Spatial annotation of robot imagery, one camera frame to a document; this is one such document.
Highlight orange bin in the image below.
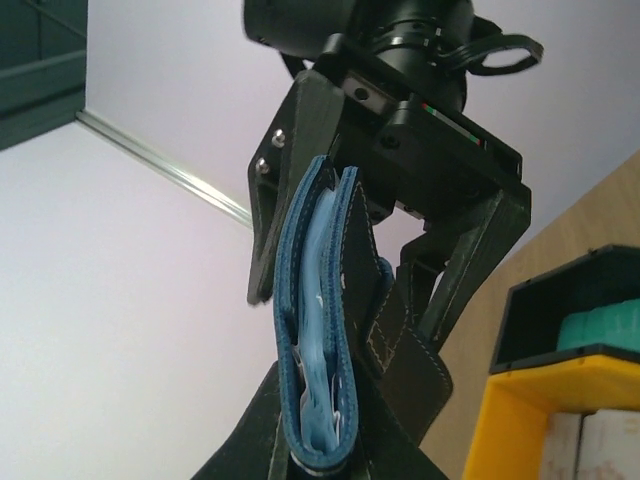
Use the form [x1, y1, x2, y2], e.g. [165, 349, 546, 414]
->
[462, 355, 639, 480]

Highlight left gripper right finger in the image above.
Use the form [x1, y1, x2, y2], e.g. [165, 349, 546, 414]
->
[344, 360, 445, 480]

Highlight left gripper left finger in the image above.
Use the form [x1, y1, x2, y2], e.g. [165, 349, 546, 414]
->
[193, 363, 299, 480]

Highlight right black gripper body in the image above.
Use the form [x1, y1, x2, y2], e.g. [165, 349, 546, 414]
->
[243, 1, 530, 226]

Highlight white pink cards stack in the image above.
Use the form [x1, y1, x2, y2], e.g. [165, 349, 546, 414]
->
[538, 409, 639, 480]

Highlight black bin right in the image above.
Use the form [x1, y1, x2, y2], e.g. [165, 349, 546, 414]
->
[489, 244, 639, 374]

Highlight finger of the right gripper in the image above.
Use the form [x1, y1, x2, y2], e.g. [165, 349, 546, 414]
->
[247, 70, 344, 305]
[397, 189, 529, 345]

